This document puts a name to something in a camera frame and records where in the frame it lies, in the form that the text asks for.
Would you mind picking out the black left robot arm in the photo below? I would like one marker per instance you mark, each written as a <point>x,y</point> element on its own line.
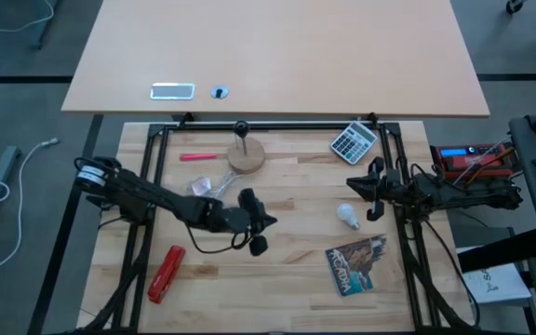
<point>156,195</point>

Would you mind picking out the pink marker pen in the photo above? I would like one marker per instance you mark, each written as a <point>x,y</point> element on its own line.
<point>198,156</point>

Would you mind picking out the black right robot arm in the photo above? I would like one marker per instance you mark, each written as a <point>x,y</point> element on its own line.
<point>473,195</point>

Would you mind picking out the red stapler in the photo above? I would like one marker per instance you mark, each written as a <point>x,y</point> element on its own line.
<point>165,275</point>

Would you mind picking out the grey desk calculator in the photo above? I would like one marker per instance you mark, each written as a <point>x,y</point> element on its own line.
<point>354,143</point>

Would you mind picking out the wooden base lamp with socket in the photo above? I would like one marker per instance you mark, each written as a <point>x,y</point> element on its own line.
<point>249,160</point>

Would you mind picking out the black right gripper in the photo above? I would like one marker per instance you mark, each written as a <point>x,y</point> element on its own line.
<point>396,188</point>

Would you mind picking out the Arcadia picture book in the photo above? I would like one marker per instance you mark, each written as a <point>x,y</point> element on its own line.
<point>352,265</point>

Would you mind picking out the black chair wheel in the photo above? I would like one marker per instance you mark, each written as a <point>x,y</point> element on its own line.
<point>513,5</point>

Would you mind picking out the white printed paper sheet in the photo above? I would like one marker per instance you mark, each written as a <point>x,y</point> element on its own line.
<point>500,284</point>

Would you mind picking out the red power supply unit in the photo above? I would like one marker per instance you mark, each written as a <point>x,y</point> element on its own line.
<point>454,160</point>

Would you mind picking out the white lightbulb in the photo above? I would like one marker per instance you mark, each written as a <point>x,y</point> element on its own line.
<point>345,213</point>

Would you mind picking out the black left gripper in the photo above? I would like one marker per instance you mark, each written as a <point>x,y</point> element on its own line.
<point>231,219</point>

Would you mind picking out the clear plastic wrapper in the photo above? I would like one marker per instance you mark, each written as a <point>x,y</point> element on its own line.
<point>200,186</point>

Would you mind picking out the light wooden desk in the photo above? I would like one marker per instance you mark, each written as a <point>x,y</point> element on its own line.
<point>272,46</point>

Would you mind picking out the black aluminium rig frame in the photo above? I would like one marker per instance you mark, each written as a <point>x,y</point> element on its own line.
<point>305,126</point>

